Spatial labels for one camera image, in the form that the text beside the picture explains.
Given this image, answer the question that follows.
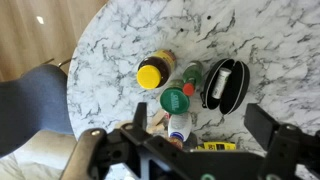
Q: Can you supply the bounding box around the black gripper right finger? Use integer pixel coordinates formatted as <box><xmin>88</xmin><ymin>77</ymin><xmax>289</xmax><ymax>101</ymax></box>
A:
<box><xmin>244</xmin><ymin>103</ymin><xmax>282</xmax><ymax>152</ymax></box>

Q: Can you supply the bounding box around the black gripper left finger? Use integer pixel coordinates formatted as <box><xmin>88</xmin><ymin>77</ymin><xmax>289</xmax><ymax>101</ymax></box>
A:
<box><xmin>119</xmin><ymin>101</ymin><xmax>158</xmax><ymax>144</ymax></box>

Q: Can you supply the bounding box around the green tabasco bottle red cap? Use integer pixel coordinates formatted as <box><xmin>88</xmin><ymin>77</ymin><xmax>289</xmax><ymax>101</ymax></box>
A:
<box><xmin>182</xmin><ymin>60</ymin><xmax>204</xmax><ymax>98</ymax></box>

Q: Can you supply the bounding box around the small wooden block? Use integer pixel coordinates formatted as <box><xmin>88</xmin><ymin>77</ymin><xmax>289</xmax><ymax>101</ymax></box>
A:
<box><xmin>146</xmin><ymin>123</ymin><xmax>167</xmax><ymax>135</ymax></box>
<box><xmin>150</xmin><ymin>109</ymin><xmax>168</xmax><ymax>127</ymax></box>

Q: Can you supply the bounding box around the small container green lid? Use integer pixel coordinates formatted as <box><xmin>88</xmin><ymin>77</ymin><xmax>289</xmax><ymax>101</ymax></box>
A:
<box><xmin>159</xmin><ymin>79</ymin><xmax>191</xmax><ymax>116</ymax></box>

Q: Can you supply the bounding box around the white bottle red cap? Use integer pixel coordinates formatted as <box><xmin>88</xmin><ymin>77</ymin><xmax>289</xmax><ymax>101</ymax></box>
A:
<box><xmin>166</xmin><ymin>112</ymin><xmax>193</xmax><ymax>150</ymax></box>

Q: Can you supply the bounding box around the brown jar yellow lid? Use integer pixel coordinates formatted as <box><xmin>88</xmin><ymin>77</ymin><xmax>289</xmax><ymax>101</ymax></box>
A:
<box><xmin>135</xmin><ymin>49</ymin><xmax>178</xmax><ymax>91</ymax></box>

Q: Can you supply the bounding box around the yellow packet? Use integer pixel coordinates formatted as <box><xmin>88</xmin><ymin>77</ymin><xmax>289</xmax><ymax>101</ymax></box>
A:
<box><xmin>196</xmin><ymin>141</ymin><xmax>238</xmax><ymax>152</ymax></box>

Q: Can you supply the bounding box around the white tube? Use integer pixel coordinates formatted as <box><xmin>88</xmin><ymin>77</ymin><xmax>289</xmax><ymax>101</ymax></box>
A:
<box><xmin>211</xmin><ymin>67</ymin><xmax>233</xmax><ymax>100</ymax></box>

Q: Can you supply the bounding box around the dark blue-grey chair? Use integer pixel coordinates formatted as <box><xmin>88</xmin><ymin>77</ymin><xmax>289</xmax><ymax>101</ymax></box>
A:
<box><xmin>0</xmin><ymin>58</ymin><xmax>75</xmax><ymax>159</ymax></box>

